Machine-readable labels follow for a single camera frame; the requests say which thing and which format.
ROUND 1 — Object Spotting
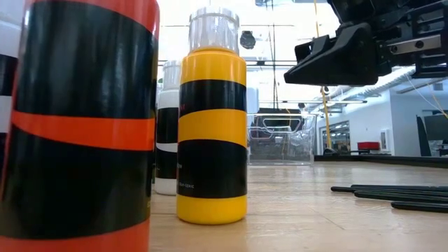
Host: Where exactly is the small yellow paint bottle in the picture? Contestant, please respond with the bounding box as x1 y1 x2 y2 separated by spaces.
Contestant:
176 6 249 225

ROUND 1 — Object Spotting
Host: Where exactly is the small red-orange paint bottle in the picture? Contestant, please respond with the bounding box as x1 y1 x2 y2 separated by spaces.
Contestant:
0 0 161 252

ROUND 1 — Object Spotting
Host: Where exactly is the red seat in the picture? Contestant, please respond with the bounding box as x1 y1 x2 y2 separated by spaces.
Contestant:
356 141 381 152

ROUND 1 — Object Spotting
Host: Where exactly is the silver ventilation duct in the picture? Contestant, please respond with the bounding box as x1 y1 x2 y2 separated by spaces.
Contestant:
328 66 417 102

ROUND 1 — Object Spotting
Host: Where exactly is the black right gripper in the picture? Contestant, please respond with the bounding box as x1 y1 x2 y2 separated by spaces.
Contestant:
283 0 448 87

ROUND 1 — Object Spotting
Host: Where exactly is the black background monitor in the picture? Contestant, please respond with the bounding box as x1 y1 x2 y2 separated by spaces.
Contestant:
415 113 448 158

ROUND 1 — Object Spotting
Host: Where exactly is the black aluminium table frame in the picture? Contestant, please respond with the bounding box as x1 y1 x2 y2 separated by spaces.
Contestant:
314 154 448 169

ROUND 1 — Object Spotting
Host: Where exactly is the black ceiling-mounted device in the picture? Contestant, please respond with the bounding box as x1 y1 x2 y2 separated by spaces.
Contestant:
239 30 257 50

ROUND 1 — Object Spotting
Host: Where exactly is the yellow hanging cable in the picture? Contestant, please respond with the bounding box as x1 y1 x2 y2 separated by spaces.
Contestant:
312 0 333 155

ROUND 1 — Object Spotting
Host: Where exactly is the clear plastic bin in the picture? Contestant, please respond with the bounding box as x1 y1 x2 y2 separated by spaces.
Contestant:
246 112 318 167

